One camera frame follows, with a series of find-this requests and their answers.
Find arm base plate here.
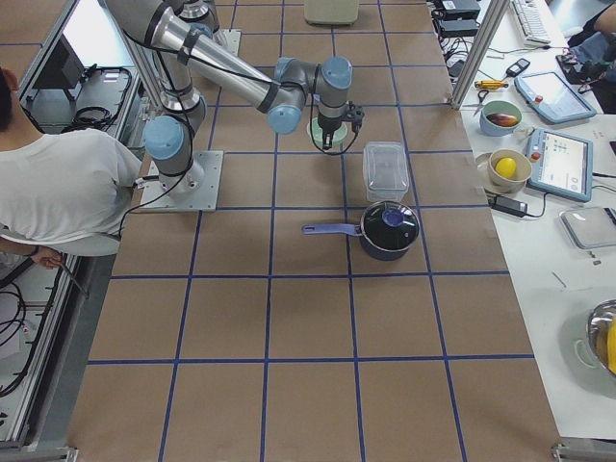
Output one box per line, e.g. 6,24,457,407
212,29,241,57
140,150,224,213

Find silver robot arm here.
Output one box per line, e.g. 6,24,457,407
106,1,364,154

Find cream silver toaster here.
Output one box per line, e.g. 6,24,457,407
303,0,359,26

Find black scissors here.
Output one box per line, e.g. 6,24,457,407
474,90,489,115

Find dark blue saucepan with lid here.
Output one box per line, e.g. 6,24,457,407
301,200,420,261

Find blue teach pendant tablet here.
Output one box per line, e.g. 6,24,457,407
514,71,597,124

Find aluminium frame post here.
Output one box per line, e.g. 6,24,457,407
450,0,509,110

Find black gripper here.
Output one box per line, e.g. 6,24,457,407
318,101,364,149

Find blue bowl with fruit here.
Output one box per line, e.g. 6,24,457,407
479,100,522,137

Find clear plastic food container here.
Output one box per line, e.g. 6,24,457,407
363,141,409,202

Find black power adapter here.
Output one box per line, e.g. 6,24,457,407
488,195,527,218

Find person in white shirt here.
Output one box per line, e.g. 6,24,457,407
0,66,143,270

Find beige bowl with lemon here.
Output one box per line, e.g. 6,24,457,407
475,149,532,193

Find green bowl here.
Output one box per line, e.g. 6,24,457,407
306,116,350,149

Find orange handled screwdriver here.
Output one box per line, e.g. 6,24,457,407
474,80,509,90

